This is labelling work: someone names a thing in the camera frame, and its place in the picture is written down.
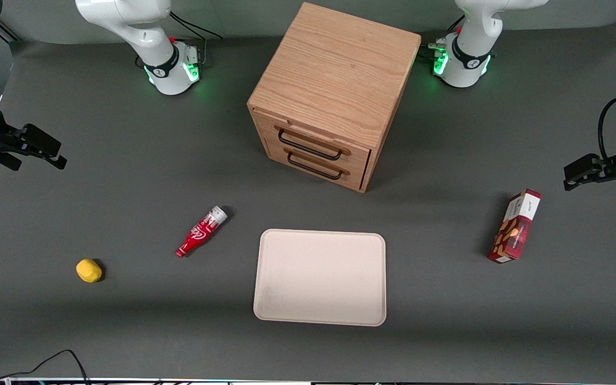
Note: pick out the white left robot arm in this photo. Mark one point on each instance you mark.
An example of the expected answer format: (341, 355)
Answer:
(471, 48)

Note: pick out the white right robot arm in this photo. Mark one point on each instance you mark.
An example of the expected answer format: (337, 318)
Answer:
(147, 37)

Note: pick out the wooden drawer cabinet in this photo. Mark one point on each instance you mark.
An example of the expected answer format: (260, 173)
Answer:
(340, 69)

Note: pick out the red snack box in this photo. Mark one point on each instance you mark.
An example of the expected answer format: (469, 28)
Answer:
(516, 227)

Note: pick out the yellow lemon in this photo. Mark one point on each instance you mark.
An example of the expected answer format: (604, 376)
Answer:
(89, 270)

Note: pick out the red cola bottle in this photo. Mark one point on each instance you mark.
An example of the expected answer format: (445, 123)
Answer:
(201, 232)

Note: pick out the beige plastic tray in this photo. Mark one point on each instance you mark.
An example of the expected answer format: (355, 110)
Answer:
(320, 278)

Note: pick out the aluminium frame rail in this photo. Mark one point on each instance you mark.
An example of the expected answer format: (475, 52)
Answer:
(4, 31)

